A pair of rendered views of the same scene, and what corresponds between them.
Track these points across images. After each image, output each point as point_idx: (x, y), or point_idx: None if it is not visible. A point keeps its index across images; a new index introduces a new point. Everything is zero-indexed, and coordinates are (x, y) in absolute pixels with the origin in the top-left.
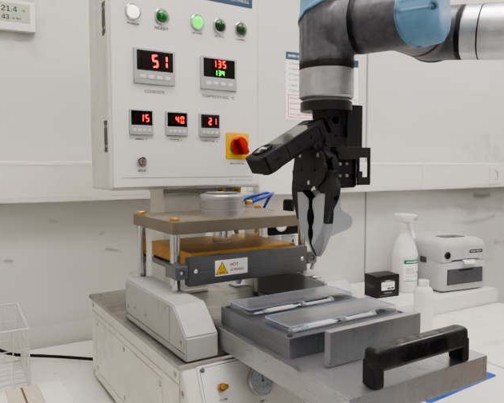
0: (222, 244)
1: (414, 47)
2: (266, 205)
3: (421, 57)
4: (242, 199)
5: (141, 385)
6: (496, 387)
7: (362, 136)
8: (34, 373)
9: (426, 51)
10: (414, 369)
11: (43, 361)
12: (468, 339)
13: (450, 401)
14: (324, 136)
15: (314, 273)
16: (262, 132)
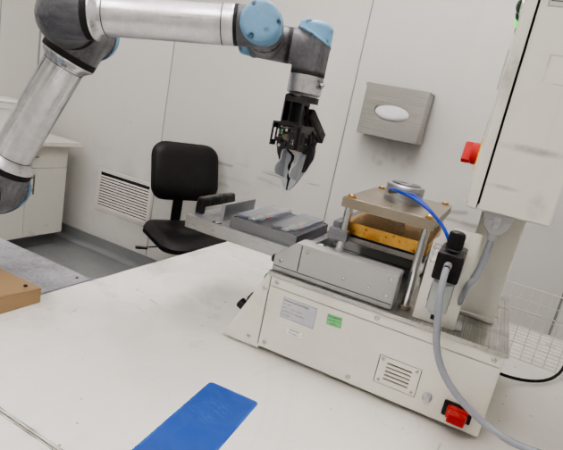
0: (384, 220)
1: (253, 57)
2: (436, 220)
3: (261, 50)
4: (390, 187)
5: None
6: (134, 424)
7: (281, 113)
8: (525, 365)
9: (254, 50)
10: (217, 211)
11: (554, 379)
12: (197, 202)
13: (190, 389)
14: None
15: (330, 251)
16: None
